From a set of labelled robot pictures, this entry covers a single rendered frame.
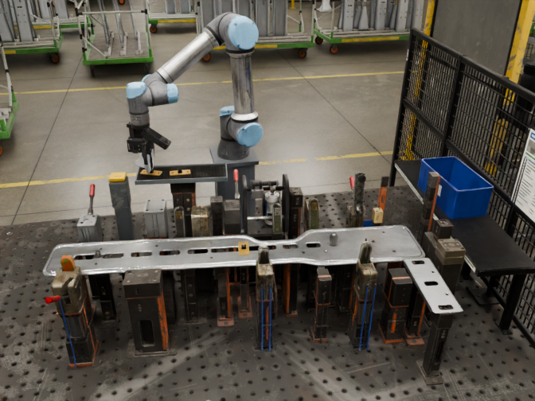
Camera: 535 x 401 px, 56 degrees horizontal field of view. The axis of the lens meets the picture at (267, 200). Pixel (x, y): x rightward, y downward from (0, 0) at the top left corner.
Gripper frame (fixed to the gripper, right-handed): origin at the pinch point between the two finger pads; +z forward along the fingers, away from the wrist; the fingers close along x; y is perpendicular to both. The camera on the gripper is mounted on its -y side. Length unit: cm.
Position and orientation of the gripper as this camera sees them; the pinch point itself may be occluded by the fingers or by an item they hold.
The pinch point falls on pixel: (150, 169)
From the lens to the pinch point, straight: 211.8
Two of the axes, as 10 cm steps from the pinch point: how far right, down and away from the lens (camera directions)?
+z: -0.1, 8.7, 4.9
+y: -9.8, -0.9, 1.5
